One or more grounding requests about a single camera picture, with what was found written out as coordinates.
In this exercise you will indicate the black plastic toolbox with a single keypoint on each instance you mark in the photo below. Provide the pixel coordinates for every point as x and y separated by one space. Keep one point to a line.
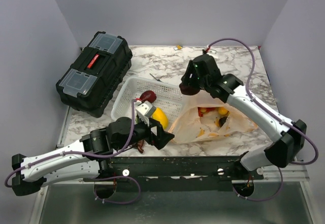
89 83

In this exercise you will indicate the yellow fake bell pepper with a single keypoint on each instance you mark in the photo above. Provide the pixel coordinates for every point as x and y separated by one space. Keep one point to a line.
160 116

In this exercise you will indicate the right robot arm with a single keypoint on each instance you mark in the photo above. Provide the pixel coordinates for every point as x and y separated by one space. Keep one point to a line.
284 133

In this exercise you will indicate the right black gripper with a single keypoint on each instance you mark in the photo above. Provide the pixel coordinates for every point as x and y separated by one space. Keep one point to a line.
190 69

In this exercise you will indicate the orange translucent plastic bag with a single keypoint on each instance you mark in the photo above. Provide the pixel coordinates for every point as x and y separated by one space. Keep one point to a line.
190 128

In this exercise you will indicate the dark maroon fake fruit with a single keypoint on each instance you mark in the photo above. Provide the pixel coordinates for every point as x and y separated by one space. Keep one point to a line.
188 90

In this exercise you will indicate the black mounting rail base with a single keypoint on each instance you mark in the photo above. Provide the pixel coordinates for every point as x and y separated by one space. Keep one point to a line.
179 173

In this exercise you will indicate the brown faucet tap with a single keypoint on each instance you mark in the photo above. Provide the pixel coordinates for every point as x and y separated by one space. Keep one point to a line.
139 146

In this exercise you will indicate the dark purple fake plum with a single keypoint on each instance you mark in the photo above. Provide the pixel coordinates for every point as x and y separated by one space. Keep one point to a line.
222 121

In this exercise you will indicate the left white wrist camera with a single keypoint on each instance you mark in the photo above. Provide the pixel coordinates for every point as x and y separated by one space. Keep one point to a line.
144 110

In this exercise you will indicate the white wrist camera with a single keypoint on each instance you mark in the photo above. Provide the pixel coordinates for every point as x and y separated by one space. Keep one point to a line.
144 110
213 53

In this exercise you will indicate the red fake cherry bunch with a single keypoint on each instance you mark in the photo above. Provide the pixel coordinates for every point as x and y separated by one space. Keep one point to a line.
203 110

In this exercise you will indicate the aluminium rail extrusion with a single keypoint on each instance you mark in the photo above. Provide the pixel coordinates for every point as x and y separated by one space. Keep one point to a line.
291 173

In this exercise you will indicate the white plastic basket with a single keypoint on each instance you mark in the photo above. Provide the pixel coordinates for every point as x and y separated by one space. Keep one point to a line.
169 98

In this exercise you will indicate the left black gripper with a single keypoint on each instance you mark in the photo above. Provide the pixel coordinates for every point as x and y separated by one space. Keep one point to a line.
162 137

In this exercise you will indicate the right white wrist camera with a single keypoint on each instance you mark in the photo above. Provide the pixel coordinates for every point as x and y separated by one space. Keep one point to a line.
213 53

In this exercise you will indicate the red fake apple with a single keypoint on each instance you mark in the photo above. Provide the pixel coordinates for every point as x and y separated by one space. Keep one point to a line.
149 96

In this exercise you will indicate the yellow fake fruit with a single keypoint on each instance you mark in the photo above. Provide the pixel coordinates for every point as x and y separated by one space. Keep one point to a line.
223 111

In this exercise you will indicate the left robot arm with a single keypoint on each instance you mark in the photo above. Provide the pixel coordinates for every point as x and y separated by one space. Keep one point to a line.
89 157

